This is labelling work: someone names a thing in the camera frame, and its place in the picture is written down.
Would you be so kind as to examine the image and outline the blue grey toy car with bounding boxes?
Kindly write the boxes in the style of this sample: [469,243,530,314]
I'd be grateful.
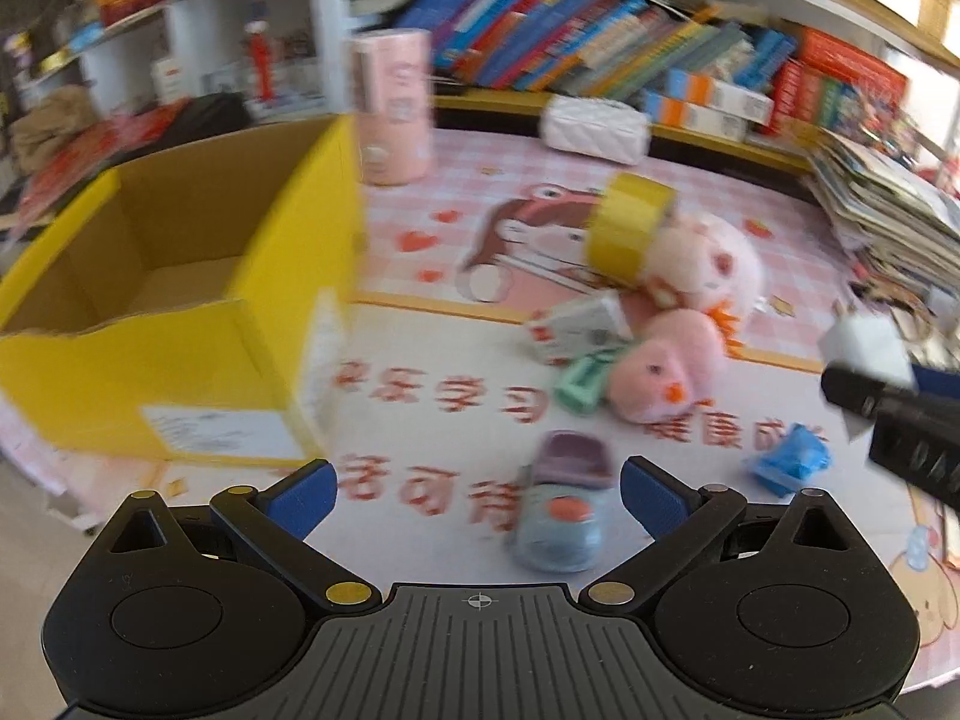
[509,431,615,575]

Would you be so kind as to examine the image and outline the white power adapter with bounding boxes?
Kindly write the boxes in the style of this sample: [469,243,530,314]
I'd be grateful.
[817,302,916,390]

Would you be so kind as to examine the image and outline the white bookshelf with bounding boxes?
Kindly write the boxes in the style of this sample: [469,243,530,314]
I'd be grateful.
[0,0,960,182]

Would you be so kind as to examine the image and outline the black electric piano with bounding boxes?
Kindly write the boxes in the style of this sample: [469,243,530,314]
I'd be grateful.
[145,93,254,154]

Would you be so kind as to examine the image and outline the white quilted pouch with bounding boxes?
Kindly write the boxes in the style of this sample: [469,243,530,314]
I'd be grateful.
[539,96,651,166]

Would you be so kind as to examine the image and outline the yellow cardboard box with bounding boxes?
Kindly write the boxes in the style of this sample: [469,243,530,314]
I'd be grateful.
[2,115,364,465]

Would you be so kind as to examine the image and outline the orange white box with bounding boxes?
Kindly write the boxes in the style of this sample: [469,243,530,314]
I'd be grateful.
[644,93,748,143]
[665,68,775,125]

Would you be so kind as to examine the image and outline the yellow tape roll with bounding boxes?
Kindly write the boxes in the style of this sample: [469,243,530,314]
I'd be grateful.
[586,172,677,288]

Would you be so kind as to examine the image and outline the orange white box upper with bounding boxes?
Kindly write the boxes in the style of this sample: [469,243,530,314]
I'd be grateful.
[665,68,775,125]

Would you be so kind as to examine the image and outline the red paper sheets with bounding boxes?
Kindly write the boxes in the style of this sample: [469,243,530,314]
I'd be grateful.
[16,99,187,226]

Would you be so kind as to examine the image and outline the brown cloth bundle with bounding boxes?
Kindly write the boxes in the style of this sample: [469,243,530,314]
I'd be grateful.
[10,85,101,176]

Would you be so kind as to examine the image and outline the small pink plush chick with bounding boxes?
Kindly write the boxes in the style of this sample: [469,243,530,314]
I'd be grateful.
[605,298,742,424]

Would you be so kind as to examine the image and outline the green small toy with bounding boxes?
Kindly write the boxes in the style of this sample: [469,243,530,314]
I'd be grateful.
[553,348,625,416]

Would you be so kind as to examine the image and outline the red dictionary books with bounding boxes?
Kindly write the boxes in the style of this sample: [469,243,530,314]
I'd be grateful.
[761,21,910,145]

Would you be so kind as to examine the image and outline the blue plastic wrapper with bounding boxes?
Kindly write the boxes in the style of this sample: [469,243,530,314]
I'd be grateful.
[747,424,833,497]

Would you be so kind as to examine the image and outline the large pink plush pig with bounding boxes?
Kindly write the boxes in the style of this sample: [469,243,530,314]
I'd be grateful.
[640,213,765,320]

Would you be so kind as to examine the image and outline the stack of papers and notebooks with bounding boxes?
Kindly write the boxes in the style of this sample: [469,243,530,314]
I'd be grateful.
[805,132,958,323]

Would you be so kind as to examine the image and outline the pink cylindrical cup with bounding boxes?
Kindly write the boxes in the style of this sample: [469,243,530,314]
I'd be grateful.
[350,28,433,187]

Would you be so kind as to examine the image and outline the row of colourful books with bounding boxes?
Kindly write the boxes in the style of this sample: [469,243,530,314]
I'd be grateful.
[392,0,797,106]

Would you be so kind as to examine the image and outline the orange white box lower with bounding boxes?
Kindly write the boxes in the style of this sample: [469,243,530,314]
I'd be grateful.
[644,93,748,143]

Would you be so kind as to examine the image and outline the pink checkered tablecloth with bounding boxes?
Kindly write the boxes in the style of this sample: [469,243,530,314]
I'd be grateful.
[2,132,958,686]

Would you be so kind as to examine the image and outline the small white card box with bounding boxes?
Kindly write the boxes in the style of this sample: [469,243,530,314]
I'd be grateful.
[524,291,633,366]

